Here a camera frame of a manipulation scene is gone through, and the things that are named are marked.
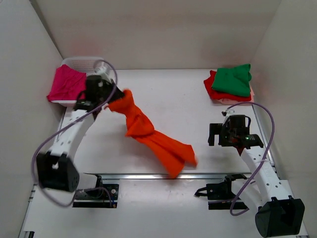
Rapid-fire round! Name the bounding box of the orange t-shirt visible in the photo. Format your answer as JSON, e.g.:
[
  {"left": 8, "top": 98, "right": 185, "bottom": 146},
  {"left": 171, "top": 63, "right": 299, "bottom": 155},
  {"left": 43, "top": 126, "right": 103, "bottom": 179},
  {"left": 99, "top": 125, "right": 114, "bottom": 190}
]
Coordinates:
[{"left": 108, "top": 89, "right": 198, "bottom": 179}]

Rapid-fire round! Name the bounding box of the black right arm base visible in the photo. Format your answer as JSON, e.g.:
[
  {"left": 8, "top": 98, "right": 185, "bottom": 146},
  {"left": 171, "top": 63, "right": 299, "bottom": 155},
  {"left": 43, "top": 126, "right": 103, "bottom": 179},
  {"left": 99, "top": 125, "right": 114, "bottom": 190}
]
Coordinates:
[{"left": 194, "top": 174, "right": 247, "bottom": 210}]

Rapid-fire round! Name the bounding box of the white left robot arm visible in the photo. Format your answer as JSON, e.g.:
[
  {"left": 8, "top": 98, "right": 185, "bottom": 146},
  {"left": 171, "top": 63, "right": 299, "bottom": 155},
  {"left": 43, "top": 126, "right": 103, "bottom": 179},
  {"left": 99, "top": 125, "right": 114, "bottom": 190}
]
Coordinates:
[{"left": 36, "top": 73, "right": 124, "bottom": 197}]

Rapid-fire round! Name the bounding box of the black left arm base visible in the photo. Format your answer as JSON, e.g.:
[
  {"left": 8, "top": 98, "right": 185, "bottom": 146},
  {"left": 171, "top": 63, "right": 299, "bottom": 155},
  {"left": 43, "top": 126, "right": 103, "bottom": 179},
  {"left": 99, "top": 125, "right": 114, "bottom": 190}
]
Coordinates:
[{"left": 72, "top": 176, "right": 119, "bottom": 209}]

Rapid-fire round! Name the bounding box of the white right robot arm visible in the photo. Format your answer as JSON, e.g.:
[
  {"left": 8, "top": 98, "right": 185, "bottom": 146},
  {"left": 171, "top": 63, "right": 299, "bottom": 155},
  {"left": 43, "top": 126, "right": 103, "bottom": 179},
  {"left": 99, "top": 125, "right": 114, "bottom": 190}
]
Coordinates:
[{"left": 208, "top": 113, "right": 305, "bottom": 238}]

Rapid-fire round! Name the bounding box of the white plastic basket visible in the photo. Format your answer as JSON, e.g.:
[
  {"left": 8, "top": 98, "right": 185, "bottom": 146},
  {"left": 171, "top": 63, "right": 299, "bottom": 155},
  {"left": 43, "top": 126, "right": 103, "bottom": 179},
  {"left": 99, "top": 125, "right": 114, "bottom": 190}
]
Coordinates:
[{"left": 52, "top": 56, "right": 104, "bottom": 107}]

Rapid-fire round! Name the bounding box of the pink folded t-shirt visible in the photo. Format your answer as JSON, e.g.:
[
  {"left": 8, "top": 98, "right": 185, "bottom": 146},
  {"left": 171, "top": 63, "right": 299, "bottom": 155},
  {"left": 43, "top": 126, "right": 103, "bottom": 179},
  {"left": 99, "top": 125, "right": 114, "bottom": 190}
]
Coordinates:
[{"left": 216, "top": 87, "right": 255, "bottom": 105}]

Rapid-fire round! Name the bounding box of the magenta t-shirt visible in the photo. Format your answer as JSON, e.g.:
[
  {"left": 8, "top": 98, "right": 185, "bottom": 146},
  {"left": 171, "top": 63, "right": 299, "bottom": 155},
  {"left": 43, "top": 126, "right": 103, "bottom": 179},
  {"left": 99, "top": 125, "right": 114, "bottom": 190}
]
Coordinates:
[{"left": 47, "top": 64, "right": 87, "bottom": 102}]

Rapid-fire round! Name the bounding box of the red folded t-shirt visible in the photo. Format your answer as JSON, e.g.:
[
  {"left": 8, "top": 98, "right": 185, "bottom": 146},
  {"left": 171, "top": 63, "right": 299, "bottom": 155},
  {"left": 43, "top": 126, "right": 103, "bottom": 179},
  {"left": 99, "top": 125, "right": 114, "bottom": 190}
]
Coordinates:
[{"left": 204, "top": 70, "right": 254, "bottom": 105}]

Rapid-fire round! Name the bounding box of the green folded t-shirt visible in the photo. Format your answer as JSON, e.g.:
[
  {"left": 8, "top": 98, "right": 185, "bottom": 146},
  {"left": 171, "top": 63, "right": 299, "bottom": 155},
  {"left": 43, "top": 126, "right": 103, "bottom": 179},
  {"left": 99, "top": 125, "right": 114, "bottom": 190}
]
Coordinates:
[{"left": 212, "top": 64, "right": 252, "bottom": 97}]

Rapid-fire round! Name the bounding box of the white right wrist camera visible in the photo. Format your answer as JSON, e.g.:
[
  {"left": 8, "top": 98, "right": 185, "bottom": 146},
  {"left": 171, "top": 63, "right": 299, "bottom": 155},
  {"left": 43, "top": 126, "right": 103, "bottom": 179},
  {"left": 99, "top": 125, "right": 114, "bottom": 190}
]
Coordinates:
[{"left": 221, "top": 109, "right": 235, "bottom": 117}]

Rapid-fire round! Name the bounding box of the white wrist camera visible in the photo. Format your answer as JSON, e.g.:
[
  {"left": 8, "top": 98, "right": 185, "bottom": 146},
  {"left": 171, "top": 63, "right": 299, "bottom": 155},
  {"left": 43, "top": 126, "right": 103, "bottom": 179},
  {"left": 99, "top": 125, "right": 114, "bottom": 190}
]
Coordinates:
[
  {"left": 221, "top": 109, "right": 235, "bottom": 117},
  {"left": 94, "top": 62, "right": 110, "bottom": 75}
]

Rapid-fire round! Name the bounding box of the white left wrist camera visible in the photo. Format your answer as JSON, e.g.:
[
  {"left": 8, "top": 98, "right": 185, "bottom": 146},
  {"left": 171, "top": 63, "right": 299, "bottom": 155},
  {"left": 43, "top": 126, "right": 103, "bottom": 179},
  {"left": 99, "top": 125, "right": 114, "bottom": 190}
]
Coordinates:
[{"left": 94, "top": 62, "right": 110, "bottom": 75}]

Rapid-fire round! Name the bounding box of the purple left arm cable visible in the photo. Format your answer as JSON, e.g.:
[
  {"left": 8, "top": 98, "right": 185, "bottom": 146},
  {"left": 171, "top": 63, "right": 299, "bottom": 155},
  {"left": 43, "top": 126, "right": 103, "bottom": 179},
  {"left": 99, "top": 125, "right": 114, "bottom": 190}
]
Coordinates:
[{"left": 30, "top": 59, "right": 118, "bottom": 208}]

